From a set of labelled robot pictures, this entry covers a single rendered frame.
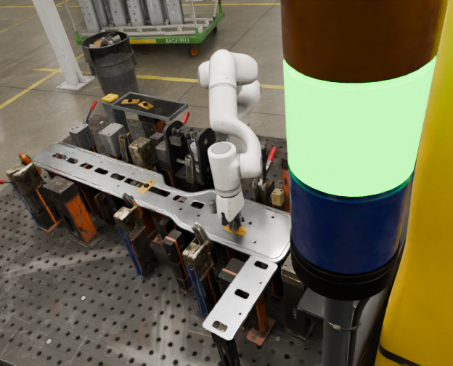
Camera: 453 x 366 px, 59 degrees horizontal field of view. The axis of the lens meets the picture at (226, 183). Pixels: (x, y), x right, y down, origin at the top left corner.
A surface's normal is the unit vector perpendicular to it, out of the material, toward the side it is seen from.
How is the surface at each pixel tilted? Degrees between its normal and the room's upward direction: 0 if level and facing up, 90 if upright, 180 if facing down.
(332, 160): 90
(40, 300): 0
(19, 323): 0
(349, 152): 90
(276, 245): 0
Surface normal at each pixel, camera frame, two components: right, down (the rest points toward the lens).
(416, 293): -0.58, 0.53
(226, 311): -0.14, -0.76
